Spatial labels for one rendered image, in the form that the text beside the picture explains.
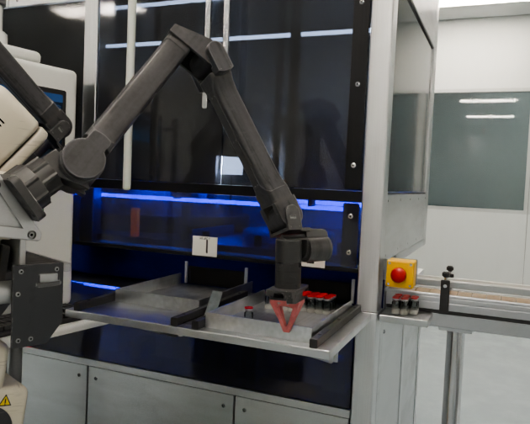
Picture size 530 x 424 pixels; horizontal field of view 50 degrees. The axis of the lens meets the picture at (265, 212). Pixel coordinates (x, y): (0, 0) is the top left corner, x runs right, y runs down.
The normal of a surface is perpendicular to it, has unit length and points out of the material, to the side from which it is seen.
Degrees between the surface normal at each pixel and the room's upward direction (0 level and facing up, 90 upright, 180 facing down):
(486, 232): 90
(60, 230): 90
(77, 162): 71
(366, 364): 90
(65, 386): 90
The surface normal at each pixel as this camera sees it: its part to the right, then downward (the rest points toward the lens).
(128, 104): 0.44, -0.29
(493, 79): -0.39, 0.04
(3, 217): 0.70, 0.07
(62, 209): 0.84, 0.07
